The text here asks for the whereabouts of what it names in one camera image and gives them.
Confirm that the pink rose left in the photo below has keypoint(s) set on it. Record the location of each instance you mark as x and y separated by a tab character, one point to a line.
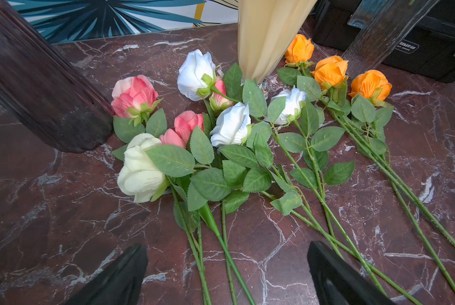
134	102

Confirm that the pink rose small bud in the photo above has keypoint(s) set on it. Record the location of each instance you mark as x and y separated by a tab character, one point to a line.
217	101

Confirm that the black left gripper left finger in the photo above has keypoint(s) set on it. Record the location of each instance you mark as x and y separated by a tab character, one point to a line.
119	283

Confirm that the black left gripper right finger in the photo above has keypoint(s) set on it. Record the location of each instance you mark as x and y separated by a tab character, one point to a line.
336	282

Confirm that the white rose top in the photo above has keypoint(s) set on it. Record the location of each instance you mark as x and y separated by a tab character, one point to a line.
325	85

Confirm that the black plastic toolbox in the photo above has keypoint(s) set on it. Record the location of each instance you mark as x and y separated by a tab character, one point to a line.
428	49

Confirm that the clear glass vase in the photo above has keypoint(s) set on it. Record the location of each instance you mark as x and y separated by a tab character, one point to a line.
383	25

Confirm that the cream yellow fluted vase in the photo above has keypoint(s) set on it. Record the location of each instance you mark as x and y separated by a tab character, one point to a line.
265	30

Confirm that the dark purple ribbed vase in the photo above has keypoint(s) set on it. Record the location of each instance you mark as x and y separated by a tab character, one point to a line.
44	91

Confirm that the pink rose centre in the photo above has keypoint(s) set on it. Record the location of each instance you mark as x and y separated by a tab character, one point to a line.
191	208

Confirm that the cream rose large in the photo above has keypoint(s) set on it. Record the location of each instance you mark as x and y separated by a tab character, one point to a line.
140	178

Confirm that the white rose right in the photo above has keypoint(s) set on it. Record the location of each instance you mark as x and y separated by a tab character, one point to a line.
295	126

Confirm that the orange rose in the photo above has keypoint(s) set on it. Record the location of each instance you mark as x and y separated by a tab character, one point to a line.
299	48
370	113
330	70

